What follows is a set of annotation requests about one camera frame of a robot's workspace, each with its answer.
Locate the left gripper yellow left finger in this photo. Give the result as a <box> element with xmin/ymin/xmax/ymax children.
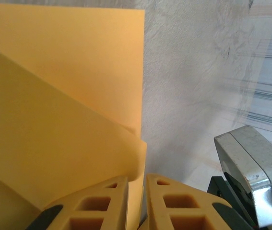
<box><xmin>26</xmin><ymin>175</ymin><xmax>129</xmax><ymax>230</ymax></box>

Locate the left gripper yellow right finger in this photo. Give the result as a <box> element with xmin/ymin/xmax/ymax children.
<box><xmin>138</xmin><ymin>173</ymin><xmax>248</xmax><ymax>230</ymax></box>

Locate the orange cloth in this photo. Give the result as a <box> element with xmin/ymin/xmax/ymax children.
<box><xmin>0</xmin><ymin>3</ymin><xmax>148</xmax><ymax>230</ymax></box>

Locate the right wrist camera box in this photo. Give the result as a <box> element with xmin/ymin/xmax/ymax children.
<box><xmin>213</xmin><ymin>125</ymin><xmax>272</xmax><ymax>228</ymax></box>

